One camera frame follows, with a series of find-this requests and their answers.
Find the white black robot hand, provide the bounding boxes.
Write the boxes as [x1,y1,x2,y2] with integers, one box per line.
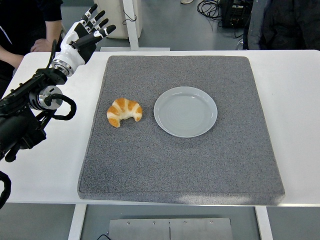
[53,3,117,68]

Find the golden croissant bread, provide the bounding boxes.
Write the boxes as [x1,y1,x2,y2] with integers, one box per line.
[106,97,144,129]

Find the grey round plate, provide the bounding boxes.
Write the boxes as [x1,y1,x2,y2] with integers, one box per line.
[153,86,219,139]

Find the grey metal plate with screws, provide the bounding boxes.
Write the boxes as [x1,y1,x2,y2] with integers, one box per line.
[108,217,235,240]

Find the white cabinet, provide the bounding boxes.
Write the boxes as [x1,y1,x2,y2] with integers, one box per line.
[96,0,143,40]

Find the person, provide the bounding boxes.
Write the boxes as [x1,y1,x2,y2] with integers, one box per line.
[242,0,320,51]
[0,0,64,100]

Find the white table leg with foot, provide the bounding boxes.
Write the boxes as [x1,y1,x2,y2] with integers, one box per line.
[99,0,171,52]

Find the grey speckled mat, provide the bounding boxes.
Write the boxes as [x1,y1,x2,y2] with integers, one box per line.
[76,55,286,206]

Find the black equipment box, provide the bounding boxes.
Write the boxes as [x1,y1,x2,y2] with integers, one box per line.
[219,0,254,29]

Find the black floor cable bundle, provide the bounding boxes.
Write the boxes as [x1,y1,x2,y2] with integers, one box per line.
[196,0,225,27]

